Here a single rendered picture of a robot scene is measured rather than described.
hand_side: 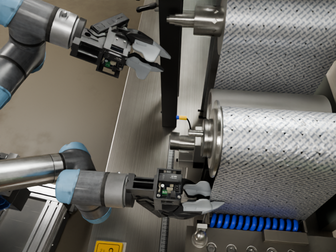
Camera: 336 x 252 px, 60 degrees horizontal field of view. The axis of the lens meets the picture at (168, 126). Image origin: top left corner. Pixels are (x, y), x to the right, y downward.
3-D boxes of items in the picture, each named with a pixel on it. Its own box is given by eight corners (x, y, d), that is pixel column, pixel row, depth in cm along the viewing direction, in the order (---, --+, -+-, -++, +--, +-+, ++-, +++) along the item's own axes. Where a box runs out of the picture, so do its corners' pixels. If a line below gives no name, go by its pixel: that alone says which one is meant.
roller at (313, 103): (206, 110, 77) (211, 77, 67) (304, 116, 76) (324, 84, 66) (206, 149, 70) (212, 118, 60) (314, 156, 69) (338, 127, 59)
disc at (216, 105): (208, 131, 66) (217, 83, 54) (210, 131, 66) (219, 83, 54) (208, 191, 57) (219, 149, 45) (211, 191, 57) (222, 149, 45)
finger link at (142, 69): (155, 90, 70) (120, 73, 67) (157, 73, 74) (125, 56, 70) (162, 83, 68) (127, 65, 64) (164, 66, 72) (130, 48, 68)
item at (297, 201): (205, 210, 71) (215, 176, 56) (304, 218, 70) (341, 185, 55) (205, 212, 70) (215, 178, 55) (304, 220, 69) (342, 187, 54)
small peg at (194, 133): (188, 130, 55) (188, 127, 54) (203, 131, 55) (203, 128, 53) (187, 137, 54) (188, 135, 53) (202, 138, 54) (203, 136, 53)
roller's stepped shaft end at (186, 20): (167, 21, 66) (167, 8, 64) (193, 22, 66) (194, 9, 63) (166, 29, 64) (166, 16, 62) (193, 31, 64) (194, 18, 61)
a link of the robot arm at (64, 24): (58, 28, 66) (63, -2, 60) (78, 36, 68) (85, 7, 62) (47, 50, 62) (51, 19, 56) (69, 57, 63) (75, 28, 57)
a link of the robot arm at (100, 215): (102, 182, 82) (94, 164, 73) (117, 217, 76) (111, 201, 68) (75, 195, 80) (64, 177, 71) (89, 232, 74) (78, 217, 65)
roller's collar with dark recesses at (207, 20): (193, 24, 68) (195, -2, 63) (219, 25, 68) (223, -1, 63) (192, 41, 64) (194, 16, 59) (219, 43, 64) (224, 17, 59)
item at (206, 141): (201, 127, 61) (204, 111, 54) (210, 127, 61) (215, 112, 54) (199, 162, 58) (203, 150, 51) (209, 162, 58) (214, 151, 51)
